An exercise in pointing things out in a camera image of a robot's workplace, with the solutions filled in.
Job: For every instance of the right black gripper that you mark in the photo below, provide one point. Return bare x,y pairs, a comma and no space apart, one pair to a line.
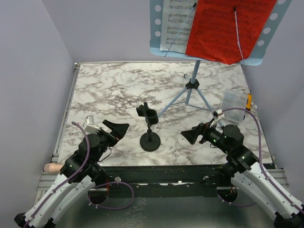
203,132

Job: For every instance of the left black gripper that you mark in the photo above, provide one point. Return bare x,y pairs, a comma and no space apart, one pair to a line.
118,131

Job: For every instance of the light blue music stand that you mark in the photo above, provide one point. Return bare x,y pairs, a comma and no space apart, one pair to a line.
255,59

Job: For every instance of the black microphone stand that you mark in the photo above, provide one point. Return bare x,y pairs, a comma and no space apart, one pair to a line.
149,141

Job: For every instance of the pink microphone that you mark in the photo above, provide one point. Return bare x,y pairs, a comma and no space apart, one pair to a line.
53,168

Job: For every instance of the sheet music red folder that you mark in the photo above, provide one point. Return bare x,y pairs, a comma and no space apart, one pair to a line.
177,20

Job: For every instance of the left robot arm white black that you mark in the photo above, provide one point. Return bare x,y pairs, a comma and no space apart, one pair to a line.
78,175

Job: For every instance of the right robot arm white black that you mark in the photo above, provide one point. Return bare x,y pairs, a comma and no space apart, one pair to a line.
245,172

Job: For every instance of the clear plastic box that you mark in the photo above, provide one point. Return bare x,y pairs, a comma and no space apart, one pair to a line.
234,99

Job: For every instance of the yellow blue tool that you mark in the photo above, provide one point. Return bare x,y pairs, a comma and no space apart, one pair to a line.
249,101

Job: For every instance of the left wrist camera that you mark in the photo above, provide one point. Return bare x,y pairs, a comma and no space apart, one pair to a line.
91,124

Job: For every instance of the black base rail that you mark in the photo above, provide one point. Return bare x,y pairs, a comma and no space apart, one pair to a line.
166,181

